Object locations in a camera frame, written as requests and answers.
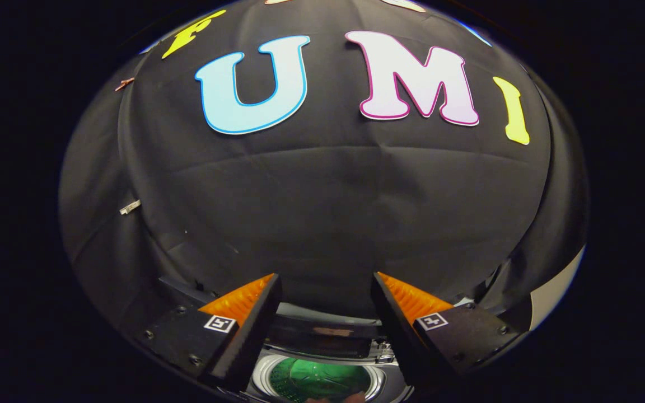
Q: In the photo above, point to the green button shirt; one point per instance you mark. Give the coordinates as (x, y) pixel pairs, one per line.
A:
(311, 376)

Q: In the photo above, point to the copper cloth clip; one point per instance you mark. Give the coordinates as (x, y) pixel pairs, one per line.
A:
(124, 84)

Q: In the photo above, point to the white cloth clip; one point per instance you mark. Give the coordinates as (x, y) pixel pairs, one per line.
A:
(130, 207)

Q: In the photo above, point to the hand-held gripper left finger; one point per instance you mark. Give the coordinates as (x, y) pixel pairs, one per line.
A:
(252, 336)

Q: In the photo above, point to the black backdrop cloth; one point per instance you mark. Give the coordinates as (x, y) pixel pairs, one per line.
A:
(328, 207)

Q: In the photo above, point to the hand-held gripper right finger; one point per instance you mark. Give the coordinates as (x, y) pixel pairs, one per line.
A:
(398, 336)

